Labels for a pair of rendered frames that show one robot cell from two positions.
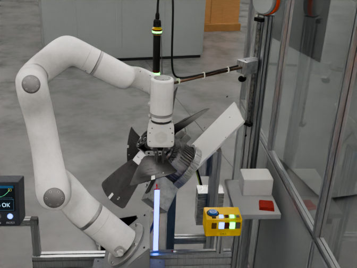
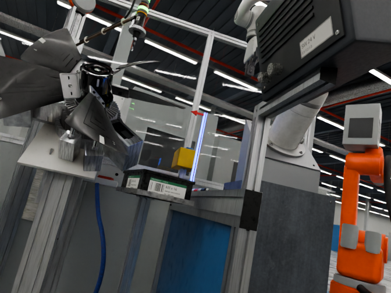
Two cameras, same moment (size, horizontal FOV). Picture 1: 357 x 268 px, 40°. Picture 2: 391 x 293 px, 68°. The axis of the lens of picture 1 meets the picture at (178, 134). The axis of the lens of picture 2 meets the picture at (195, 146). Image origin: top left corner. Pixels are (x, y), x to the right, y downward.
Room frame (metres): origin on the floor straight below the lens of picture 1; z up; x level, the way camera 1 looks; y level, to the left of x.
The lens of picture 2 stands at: (1.95, 1.21, 0.80)
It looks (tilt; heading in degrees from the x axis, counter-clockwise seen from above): 12 degrees up; 264
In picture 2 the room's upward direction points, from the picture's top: 12 degrees clockwise
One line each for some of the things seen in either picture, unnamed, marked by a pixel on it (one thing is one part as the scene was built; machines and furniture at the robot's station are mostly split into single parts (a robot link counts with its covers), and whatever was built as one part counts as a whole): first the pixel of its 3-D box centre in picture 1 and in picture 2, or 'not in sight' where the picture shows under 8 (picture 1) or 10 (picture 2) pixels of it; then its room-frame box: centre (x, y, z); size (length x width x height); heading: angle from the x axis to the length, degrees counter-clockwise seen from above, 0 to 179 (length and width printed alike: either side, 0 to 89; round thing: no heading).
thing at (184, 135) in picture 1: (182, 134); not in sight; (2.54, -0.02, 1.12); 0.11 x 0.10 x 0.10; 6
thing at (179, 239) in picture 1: (189, 239); not in sight; (2.31, -0.09, 0.56); 0.19 x 0.04 x 0.04; 96
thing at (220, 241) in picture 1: (220, 240); (180, 181); (1.83, -0.21, 0.92); 0.03 x 0.03 x 0.12; 6
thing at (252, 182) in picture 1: (254, 180); not in sight; (2.40, -0.44, 0.92); 0.17 x 0.16 x 0.11; 96
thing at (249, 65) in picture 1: (247, 66); (72, 47); (2.57, -0.36, 1.53); 0.10 x 0.07 x 0.08; 131
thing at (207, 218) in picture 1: (221, 222); (184, 161); (1.83, -0.21, 1.02); 0.16 x 0.10 x 0.11; 96
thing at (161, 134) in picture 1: (160, 131); (253, 50); (1.66, 0.07, 1.54); 0.10 x 0.07 x 0.11; 95
